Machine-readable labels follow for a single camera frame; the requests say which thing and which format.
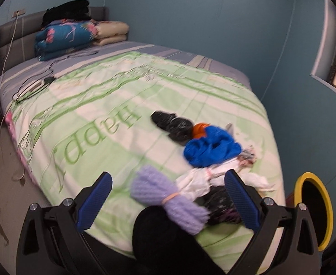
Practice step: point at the black charger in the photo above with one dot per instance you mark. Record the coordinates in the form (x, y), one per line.
(49, 79)

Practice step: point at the black patterned cloth bundle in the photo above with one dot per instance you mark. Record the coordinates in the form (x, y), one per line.
(216, 204)

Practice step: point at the green printed blanket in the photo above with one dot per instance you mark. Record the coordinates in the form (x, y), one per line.
(99, 137)

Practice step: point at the blue floral folded quilt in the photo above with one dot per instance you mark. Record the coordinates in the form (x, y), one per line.
(62, 38)

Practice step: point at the purple fuzzy sock bundle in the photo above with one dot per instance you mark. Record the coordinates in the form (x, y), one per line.
(153, 186)

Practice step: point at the wall socket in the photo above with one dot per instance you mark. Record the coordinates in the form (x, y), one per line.
(18, 13)

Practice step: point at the black clothes pile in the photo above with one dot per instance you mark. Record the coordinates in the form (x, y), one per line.
(65, 11)

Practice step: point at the striped grey bed sheet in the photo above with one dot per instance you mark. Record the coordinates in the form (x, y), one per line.
(30, 68)

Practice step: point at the blue cloth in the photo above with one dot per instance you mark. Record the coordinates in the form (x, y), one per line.
(211, 146)

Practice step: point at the orange peel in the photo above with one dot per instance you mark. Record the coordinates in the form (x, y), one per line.
(199, 130)

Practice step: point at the beige folded quilt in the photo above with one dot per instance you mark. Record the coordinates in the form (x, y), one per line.
(112, 31)

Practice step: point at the white cloth bundle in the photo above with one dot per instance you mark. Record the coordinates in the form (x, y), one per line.
(196, 181)

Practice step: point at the yellow rimmed trash bin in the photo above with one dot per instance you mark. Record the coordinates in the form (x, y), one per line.
(299, 184)

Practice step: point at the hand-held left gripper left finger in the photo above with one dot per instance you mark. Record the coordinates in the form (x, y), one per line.
(96, 203)

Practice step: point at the grey upholstered headboard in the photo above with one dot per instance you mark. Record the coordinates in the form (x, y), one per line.
(22, 37)

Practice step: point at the black sock bundle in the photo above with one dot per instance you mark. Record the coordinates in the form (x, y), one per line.
(173, 126)

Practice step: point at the pink grey knotted cloth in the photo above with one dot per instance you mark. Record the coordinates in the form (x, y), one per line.
(246, 156)

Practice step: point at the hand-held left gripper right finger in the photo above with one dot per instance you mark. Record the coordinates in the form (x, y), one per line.
(242, 203)

